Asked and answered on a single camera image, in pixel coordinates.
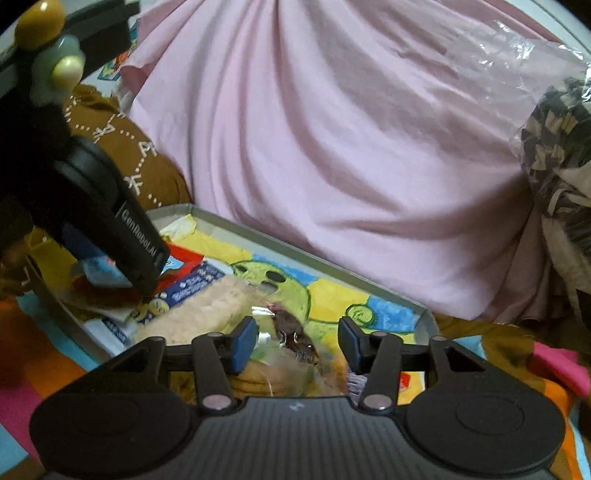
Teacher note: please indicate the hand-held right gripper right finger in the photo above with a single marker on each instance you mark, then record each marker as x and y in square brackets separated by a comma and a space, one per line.
[352, 345]

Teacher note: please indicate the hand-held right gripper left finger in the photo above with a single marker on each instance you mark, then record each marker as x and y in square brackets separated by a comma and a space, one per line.
[244, 345]

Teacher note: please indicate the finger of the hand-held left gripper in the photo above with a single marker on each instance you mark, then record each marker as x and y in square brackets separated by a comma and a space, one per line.
[145, 284]

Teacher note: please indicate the gold snack packet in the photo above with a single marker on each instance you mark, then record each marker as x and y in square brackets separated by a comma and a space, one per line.
[355, 386]

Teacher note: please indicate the red snack packet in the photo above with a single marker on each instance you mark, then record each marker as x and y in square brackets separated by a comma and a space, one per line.
[182, 256]

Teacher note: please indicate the light blue snack packet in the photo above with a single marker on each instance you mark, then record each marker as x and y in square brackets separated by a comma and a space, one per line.
[99, 270]

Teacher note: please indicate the dark blue snack packet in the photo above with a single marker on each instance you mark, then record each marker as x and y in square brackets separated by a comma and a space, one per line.
[194, 286]

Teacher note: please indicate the green label biscuit packet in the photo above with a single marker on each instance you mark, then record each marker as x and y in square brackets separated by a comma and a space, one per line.
[295, 342]

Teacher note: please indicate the grey box with cartoon picture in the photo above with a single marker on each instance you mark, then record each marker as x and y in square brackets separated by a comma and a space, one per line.
[337, 295]

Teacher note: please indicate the clear rice cracker packet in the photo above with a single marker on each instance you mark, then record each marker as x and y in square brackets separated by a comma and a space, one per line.
[203, 310]

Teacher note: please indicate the brown printed quilt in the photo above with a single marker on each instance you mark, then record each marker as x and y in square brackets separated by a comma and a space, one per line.
[147, 177]

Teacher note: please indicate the crumpled pale paper scrap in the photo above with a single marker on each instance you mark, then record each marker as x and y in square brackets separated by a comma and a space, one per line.
[181, 227]

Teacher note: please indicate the colourful printed blanket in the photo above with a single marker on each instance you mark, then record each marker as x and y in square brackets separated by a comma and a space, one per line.
[23, 406]

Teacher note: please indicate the pink bed sheet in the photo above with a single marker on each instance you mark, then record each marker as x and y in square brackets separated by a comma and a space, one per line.
[346, 161]

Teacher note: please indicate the pink cloth piece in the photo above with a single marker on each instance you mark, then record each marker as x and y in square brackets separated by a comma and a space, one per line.
[563, 367]

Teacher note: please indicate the clear bag of clothes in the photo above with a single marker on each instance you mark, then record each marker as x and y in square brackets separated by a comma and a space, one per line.
[556, 152]

